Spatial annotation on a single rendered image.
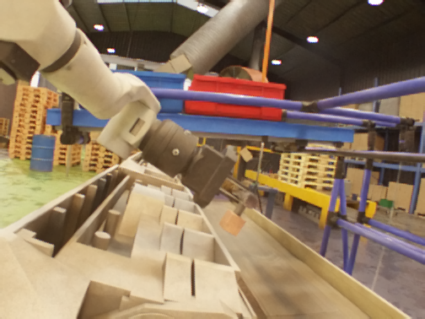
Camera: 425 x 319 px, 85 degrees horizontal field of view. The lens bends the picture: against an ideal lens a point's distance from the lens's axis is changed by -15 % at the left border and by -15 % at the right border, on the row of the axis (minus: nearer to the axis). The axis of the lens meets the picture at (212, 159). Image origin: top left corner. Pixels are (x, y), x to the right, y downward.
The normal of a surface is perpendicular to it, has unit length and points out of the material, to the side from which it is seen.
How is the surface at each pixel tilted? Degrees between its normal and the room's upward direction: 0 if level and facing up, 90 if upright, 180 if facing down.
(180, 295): 21
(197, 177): 90
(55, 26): 93
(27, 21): 84
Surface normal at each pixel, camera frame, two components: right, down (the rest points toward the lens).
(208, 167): 0.19, 0.07
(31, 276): 0.57, -0.78
